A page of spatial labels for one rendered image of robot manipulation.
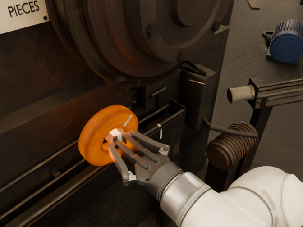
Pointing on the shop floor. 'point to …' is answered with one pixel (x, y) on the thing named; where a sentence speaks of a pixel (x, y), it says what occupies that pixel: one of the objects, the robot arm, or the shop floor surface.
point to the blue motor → (286, 42)
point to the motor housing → (227, 156)
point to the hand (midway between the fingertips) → (109, 131)
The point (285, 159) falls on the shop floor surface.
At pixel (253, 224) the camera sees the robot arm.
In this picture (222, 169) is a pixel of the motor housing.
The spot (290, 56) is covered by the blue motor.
